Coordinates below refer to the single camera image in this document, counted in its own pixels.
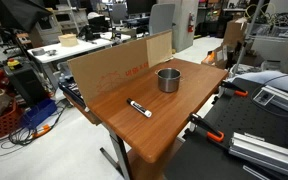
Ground grey tape roll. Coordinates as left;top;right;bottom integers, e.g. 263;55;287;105
31;47;46;57

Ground black perforated breadboard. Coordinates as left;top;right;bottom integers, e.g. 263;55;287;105
163;78;288;180

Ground grey office chair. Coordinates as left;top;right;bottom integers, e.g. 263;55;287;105
148;3;177;36

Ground black computer monitor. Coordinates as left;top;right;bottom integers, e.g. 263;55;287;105
126;0;158;15

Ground black equipment cabinet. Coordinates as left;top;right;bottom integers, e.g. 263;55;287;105
3;63;48;106

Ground beige equipment rack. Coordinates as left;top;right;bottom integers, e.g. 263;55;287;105
28;6;88;46

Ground brown cardboard board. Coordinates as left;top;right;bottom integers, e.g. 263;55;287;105
67;29;174;105

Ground black floor cables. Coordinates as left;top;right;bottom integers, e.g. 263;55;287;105
0;101;70;158

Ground red plastic crate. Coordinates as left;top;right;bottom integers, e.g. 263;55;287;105
0;99;24;138

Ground red fire extinguisher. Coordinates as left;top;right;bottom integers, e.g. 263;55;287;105
187;12;196;34

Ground blue plastic bin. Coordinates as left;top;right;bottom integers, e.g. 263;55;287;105
19;98;58;130

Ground small steel pot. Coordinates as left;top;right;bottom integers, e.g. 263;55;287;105
154;67;183;94

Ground black and white calibration board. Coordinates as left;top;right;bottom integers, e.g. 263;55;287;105
57;79;87;109

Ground black machine on white table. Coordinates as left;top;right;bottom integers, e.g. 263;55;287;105
77;14;110;43

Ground black marker with white end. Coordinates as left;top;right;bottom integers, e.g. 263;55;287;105
126;97;153;119

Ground white work table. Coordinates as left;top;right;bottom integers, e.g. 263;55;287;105
27;31;132;64

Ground grey metal table leg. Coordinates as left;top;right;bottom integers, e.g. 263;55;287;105
99;128;133;180

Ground aluminium rail with black plate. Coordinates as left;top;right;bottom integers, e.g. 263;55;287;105
252;84;288;118

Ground yellow emergency stop button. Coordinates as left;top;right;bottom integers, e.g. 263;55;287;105
6;58;22;70

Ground thick aluminium profile rail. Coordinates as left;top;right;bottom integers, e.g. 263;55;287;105
228;131;288;180

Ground black photo softbox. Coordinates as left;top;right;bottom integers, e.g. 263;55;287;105
0;0;53;34

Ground black clamp with orange handle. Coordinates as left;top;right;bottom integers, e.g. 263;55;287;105
187;112;226;144
212;80;249;104

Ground brown cardboard box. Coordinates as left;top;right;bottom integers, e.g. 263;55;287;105
222;17;248;46

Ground grey metal stand pole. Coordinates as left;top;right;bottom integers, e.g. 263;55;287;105
233;0;266;78

